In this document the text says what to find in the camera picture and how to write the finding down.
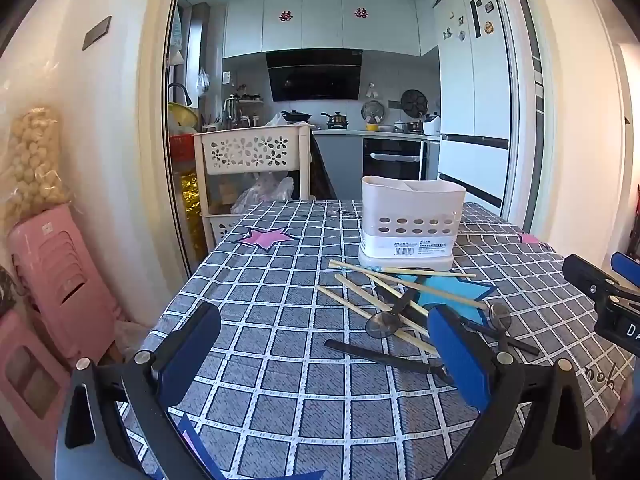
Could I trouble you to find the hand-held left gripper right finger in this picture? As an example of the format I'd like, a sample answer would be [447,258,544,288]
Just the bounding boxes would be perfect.
[427,304,593,480]

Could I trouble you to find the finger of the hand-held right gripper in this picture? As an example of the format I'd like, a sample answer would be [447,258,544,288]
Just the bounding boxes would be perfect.
[610,251,640,293]
[562,254,623,308]

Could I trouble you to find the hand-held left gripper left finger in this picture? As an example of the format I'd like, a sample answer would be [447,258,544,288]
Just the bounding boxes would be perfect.
[55,302,223,480]

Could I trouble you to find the white plastic utensil holder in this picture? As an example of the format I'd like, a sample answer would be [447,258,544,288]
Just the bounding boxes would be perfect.
[358,175,467,272]

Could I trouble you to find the blue paper star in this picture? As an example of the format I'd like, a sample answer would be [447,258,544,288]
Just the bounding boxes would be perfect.
[384,269,499,325]

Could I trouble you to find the dark translucent spoon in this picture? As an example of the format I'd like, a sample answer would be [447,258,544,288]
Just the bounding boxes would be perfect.
[365,280,429,339]

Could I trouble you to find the grey checked tablecloth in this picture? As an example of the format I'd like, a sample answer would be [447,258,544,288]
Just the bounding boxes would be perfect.
[112,199,636,480]

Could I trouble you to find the large pink paper star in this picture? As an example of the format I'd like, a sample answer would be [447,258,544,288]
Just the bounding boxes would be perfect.
[235,226,295,251]

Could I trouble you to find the gold foil package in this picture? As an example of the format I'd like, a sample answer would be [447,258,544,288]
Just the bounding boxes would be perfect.
[178,169,207,257]

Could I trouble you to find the pink plastic stool stack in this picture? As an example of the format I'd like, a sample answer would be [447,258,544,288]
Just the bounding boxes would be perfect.
[6,204,128,363]

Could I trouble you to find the clear plastic bag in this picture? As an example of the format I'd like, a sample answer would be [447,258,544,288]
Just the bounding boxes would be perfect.
[231,171,296,213]

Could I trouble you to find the red bag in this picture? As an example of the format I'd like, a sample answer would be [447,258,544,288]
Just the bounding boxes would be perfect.
[169,134,197,162]

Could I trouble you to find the cream plastic storage trolley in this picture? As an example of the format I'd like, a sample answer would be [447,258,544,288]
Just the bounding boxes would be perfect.
[194,124,317,261]

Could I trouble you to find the black built-in oven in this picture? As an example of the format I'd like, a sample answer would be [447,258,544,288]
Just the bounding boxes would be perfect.
[362,137,426,184]

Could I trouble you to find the white refrigerator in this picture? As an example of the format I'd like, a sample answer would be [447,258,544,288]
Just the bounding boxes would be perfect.
[433,0,512,213]

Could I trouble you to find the yellow bowl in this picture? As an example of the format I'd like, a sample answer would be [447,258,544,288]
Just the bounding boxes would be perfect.
[167,102,199,129]

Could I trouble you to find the bag of puffed snacks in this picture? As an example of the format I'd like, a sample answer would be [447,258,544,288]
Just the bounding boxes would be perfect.
[0,106,72,233]

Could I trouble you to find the hanging round black pan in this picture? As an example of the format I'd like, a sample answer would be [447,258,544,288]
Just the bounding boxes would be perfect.
[401,88,430,114]

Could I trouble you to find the curved kitchen faucet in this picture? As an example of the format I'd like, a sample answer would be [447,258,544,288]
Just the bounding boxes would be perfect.
[167,82,194,107]

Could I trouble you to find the black range hood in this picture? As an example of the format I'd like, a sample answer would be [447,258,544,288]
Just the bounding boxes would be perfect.
[265,50,364,102]

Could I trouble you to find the white upper kitchen cabinets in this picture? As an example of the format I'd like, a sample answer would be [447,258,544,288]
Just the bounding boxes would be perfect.
[222,0,424,59]

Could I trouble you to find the dark wall switch panel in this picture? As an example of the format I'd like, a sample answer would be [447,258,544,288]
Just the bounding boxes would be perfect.
[82,16,113,51]

